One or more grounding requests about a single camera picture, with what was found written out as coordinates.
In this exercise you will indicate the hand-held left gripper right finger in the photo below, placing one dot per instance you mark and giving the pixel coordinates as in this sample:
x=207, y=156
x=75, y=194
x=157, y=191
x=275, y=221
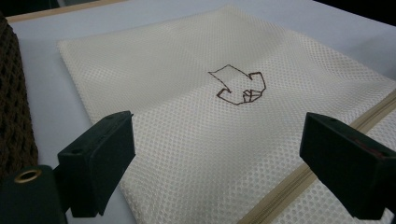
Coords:
x=348, y=161

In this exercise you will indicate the brown wicker basket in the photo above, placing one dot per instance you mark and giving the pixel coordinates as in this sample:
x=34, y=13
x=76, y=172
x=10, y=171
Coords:
x=12, y=109

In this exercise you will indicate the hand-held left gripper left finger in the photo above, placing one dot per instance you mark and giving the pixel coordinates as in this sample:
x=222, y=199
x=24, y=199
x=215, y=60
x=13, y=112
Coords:
x=96, y=161

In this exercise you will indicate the cream mesh laundry bag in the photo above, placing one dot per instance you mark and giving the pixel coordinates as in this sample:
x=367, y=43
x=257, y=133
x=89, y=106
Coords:
x=193, y=140

